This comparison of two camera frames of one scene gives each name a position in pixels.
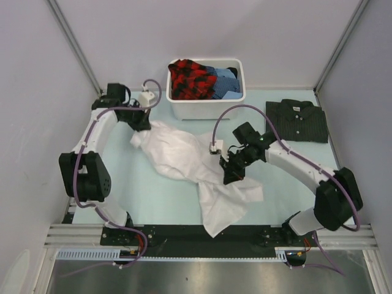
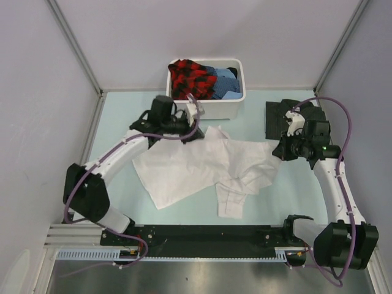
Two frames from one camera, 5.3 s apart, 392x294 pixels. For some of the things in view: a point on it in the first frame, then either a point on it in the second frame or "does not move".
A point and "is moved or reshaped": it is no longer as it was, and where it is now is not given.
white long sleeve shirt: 184,155 is moved or reshaped
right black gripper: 231,173 -> 282,151
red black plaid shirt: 191,81 does not move
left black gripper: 144,123 -> 198,134
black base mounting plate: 196,240 does not move
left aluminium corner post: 75,46 does not move
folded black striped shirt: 297,120 does not move
